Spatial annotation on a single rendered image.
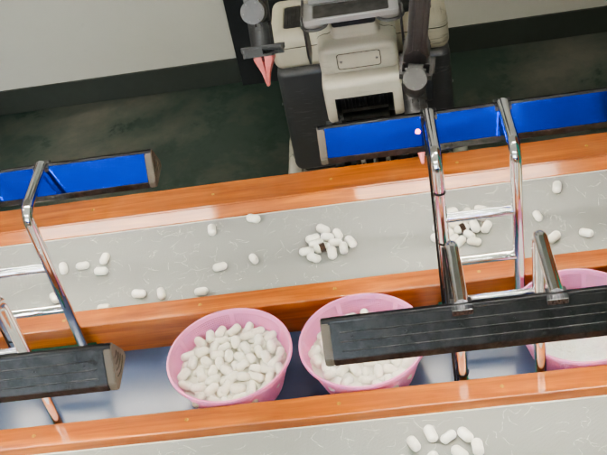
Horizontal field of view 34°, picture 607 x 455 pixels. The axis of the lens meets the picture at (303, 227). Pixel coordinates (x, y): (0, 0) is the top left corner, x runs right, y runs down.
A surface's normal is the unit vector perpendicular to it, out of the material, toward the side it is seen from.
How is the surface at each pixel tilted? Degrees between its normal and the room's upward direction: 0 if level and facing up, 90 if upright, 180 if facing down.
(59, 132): 0
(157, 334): 90
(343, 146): 58
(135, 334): 90
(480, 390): 0
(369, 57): 98
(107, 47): 90
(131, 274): 0
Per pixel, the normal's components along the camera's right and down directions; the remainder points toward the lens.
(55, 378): -0.09, 0.14
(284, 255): -0.16, -0.76
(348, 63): 0.01, 0.74
